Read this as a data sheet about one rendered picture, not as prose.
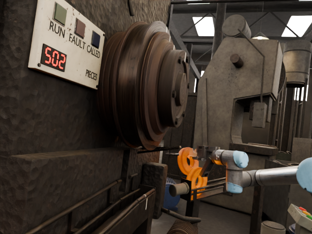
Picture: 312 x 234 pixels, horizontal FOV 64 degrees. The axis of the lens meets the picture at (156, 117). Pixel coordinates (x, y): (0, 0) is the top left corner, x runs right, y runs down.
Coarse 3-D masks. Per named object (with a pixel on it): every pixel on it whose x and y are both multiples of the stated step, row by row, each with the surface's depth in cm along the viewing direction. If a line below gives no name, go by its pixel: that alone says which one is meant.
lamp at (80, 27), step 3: (78, 21) 65; (78, 24) 65; (81, 24) 66; (84, 24) 67; (78, 27) 65; (81, 27) 66; (84, 27) 68; (78, 30) 65; (81, 30) 66; (84, 30) 68; (78, 33) 65; (81, 33) 66; (81, 36) 67
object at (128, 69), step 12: (144, 24) 87; (156, 24) 84; (132, 36) 79; (144, 36) 76; (132, 48) 76; (144, 48) 76; (120, 60) 75; (132, 60) 74; (120, 72) 75; (132, 72) 73; (120, 84) 75; (132, 84) 72; (120, 96) 75; (132, 96) 73; (120, 108) 77; (132, 108) 74; (120, 120) 79; (132, 120) 77; (132, 132) 81; (132, 144) 91; (144, 144) 85; (156, 144) 99
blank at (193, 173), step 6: (192, 168) 134; (198, 168) 134; (192, 174) 130; (198, 174) 133; (192, 180) 130; (198, 180) 139; (204, 180) 138; (192, 186) 130; (198, 186) 136; (192, 192) 130
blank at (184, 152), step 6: (180, 150) 141; (186, 150) 141; (180, 156) 137; (186, 156) 139; (180, 162) 136; (186, 162) 138; (192, 162) 144; (198, 162) 146; (180, 168) 137; (186, 168) 137; (186, 174) 138
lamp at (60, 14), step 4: (56, 4) 57; (56, 8) 57; (60, 8) 58; (56, 12) 57; (60, 12) 58; (64, 12) 59; (56, 16) 57; (60, 16) 58; (64, 16) 60; (60, 20) 58; (64, 20) 60; (64, 24) 60
